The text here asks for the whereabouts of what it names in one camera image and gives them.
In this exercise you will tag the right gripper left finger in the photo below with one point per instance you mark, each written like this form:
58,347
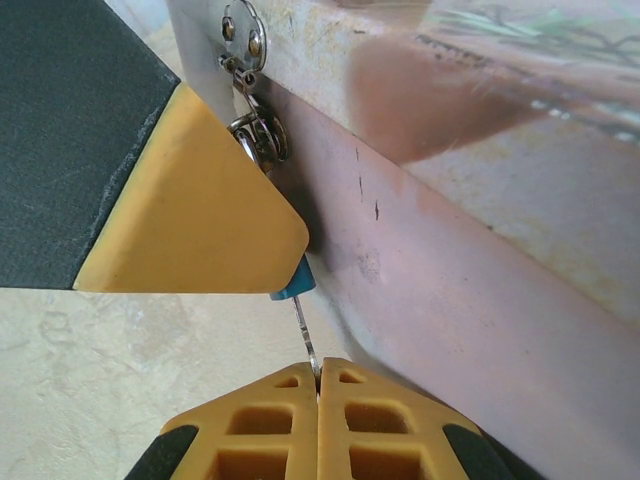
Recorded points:
260,435

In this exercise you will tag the silver tin latch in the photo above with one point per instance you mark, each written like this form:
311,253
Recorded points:
242,30

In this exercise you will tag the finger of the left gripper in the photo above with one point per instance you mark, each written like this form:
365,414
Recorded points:
150,175

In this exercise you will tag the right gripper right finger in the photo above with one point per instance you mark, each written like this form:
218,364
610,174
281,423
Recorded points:
380,430

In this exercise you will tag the pink illustrated tin box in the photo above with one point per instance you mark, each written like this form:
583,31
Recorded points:
475,250

